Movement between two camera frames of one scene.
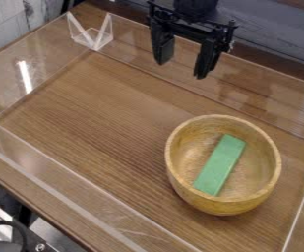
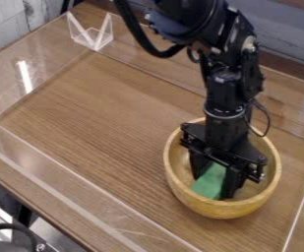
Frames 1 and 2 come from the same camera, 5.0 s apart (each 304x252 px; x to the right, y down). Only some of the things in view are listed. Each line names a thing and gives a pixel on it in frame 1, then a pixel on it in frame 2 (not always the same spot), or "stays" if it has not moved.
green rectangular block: [220, 164] stays
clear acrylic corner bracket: [92, 36] stays
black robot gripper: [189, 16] -> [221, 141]
